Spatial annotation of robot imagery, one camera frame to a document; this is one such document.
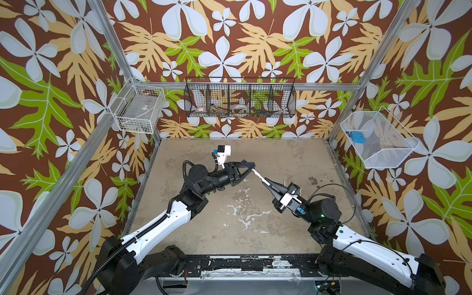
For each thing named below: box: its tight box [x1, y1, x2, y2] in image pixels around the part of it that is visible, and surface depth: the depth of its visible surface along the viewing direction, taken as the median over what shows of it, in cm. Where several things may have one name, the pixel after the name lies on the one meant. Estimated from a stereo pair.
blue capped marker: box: [251, 167, 274, 188], surface depth 60 cm
